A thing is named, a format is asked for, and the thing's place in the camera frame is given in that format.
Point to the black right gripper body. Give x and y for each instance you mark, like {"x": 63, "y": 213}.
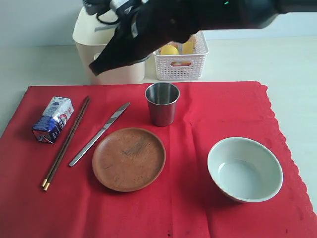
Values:
{"x": 158, "y": 22}

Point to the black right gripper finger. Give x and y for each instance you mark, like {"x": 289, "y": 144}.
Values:
{"x": 106, "y": 62}
{"x": 139, "y": 60}

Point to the yellow lemon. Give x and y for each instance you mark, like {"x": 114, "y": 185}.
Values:
{"x": 169, "y": 50}

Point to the red sausage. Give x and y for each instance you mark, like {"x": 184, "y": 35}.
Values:
{"x": 180, "y": 63}

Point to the stainless steel cup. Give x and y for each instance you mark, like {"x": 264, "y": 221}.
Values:
{"x": 162, "y": 99}

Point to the yellow cheese wedge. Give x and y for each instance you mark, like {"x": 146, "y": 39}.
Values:
{"x": 188, "y": 48}

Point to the silver table knife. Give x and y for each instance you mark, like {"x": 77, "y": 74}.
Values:
{"x": 109, "y": 122}

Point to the blue white milk carton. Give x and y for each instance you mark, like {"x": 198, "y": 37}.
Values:
{"x": 53, "y": 119}

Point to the brown wooden plate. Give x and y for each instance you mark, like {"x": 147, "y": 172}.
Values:
{"x": 129, "y": 159}

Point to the white ceramic bowl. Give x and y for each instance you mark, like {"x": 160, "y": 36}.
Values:
{"x": 245, "y": 170}

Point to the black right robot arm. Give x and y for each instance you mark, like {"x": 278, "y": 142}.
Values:
{"x": 250, "y": 14}

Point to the cream plastic bin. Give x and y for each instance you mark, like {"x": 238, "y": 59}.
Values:
{"x": 91, "y": 37}

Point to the white perforated plastic basket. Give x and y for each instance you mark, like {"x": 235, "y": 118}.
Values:
{"x": 182, "y": 67}

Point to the dark wooden chopstick upper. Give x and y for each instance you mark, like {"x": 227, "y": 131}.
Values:
{"x": 46, "y": 182}

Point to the red table cloth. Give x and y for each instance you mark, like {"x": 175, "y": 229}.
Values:
{"x": 183, "y": 202}

